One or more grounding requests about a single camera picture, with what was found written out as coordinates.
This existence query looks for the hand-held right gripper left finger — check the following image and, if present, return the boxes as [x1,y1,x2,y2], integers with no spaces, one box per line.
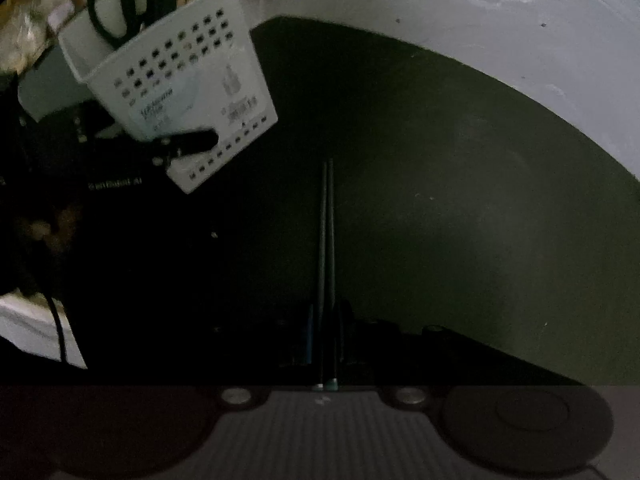
[65,304,317,387]

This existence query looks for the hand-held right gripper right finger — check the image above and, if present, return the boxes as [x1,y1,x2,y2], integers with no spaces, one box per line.
[336,298,584,387]

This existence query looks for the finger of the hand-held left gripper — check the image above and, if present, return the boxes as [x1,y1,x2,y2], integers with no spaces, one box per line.
[149,129,222,162]

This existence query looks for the white perforated utensil basket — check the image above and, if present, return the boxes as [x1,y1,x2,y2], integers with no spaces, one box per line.
[57,0,279,195]

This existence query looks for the dark green table mat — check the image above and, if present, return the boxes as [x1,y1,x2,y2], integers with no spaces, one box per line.
[165,15,640,387]

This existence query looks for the cluttered wooden shelf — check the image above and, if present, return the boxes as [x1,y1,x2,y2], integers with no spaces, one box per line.
[0,0,108,81]

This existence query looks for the black handled scissors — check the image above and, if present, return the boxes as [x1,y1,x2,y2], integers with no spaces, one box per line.
[86,0,177,45]

